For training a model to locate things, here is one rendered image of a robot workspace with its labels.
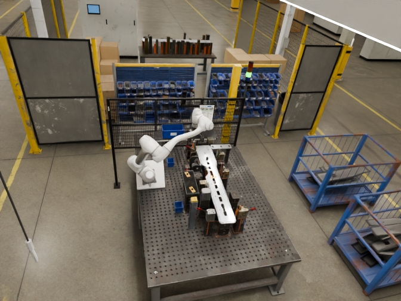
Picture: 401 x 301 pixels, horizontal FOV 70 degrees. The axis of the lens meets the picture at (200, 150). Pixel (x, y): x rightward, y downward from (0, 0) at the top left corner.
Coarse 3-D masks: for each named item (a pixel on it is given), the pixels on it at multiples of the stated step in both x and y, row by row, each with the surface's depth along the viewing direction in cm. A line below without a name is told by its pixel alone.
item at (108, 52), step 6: (90, 36) 737; (96, 36) 742; (96, 42) 704; (102, 42) 708; (108, 42) 712; (114, 42) 717; (102, 48) 689; (108, 48) 691; (114, 48) 694; (102, 54) 697; (108, 54) 700; (114, 54) 702; (102, 60) 694; (108, 60) 698; (114, 60) 702; (102, 66) 675; (108, 66) 678; (102, 72) 684; (108, 72) 686
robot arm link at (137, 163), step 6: (144, 138) 297; (150, 138) 299; (144, 144) 295; (150, 144) 295; (156, 144) 298; (144, 150) 302; (150, 150) 296; (132, 156) 347; (138, 156) 325; (144, 156) 318; (132, 162) 341; (138, 162) 334; (144, 162) 346; (132, 168) 348; (138, 168) 343
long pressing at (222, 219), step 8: (200, 152) 391; (208, 152) 392; (200, 160) 377; (208, 160) 378; (208, 168) 365; (216, 168) 366; (208, 176) 353; (216, 176) 354; (208, 184) 341; (216, 184) 343; (216, 192) 331; (224, 192) 333; (216, 200) 322; (224, 200) 323; (216, 208) 311; (224, 216) 304; (232, 216) 305
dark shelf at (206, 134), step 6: (156, 132) 415; (186, 132) 422; (204, 132) 427; (210, 132) 428; (156, 138) 403; (162, 138) 404; (192, 138) 411; (198, 138) 413; (204, 138) 414; (216, 138) 418
